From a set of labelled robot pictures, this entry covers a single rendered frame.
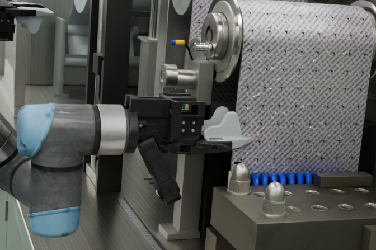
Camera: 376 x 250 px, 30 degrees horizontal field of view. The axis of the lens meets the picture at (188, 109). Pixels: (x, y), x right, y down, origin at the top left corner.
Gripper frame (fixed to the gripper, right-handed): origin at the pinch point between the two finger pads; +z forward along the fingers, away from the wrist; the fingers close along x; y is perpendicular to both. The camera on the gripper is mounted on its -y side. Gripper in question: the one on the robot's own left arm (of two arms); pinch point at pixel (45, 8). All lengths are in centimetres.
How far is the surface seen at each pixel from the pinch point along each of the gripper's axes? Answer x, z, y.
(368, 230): 100, 9, 8
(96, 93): 30.5, 0.4, 11.1
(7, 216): 3, -6, 53
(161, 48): 34.2, 12.4, 0.3
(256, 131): 76, 6, 3
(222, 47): 70, 1, -10
